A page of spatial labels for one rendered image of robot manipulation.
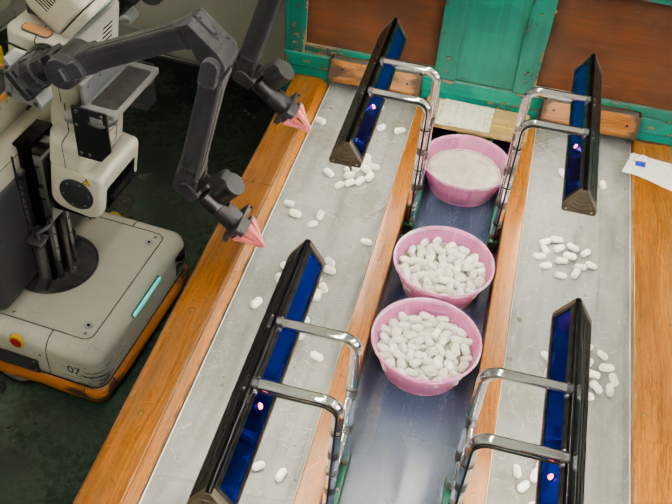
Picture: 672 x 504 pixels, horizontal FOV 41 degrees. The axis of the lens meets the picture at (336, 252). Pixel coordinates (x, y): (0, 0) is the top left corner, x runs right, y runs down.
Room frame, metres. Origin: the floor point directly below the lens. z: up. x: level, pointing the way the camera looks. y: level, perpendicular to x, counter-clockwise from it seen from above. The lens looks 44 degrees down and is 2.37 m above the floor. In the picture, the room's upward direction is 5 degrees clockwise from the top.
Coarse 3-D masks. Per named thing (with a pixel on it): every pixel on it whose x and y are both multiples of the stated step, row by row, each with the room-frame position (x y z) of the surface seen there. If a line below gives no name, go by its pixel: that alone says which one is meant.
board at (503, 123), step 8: (496, 112) 2.38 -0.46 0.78; (504, 112) 2.39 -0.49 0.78; (512, 112) 2.39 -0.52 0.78; (496, 120) 2.34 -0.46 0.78; (504, 120) 2.34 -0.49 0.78; (512, 120) 2.35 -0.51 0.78; (448, 128) 2.28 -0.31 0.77; (456, 128) 2.28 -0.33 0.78; (496, 128) 2.30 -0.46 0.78; (504, 128) 2.30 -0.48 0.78; (512, 128) 2.31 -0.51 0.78; (488, 136) 2.26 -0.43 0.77; (496, 136) 2.26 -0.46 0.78; (504, 136) 2.26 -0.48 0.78
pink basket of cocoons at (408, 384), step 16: (400, 304) 1.53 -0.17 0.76; (432, 304) 1.54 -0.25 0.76; (448, 304) 1.53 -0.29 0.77; (384, 320) 1.48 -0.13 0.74; (464, 320) 1.50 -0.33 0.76; (480, 336) 1.44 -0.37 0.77; (480, 352) 1.39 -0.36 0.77; (400, 384) 1.32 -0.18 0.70; (416, 384) 1.30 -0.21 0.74; (432, 384) 1.29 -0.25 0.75; (448, 384) 1.31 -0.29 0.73
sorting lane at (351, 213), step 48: (336, 96) 2.44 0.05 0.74; (384, 144) 2.21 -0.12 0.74; (288, 192) 1.94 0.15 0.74; (336, 192) 1.96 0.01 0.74; (384, 192) 1.98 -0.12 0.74; (288, 240) 1.74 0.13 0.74; (336, 240) 1.76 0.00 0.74; (240, 288) 1.55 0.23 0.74; (336, 288) 1.58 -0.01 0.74; (240, 336) 1.39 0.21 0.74; (288, 384) 1.26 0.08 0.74; (192, 432) 1.11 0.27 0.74; (288, 432) 1.13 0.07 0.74; (192, 480) 0.99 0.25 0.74; (288, 480) 1.01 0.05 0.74
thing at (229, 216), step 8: (224, 208) 1.64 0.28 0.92; (232, 208) 1.65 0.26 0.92; (248, 208) 1.68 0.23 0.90; (216, 216) 1.63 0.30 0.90; (224, 216) 1.63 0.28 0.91; (232, 216) 1.63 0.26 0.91; (240, 216) 1.64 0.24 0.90; (224, 224) 1.63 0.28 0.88; (232, 224) 1.62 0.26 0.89; (240, 224) 1.61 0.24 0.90; (224, 232) 1.63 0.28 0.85; (232, 232) 1.60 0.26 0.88; (224, 240) 1.60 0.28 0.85
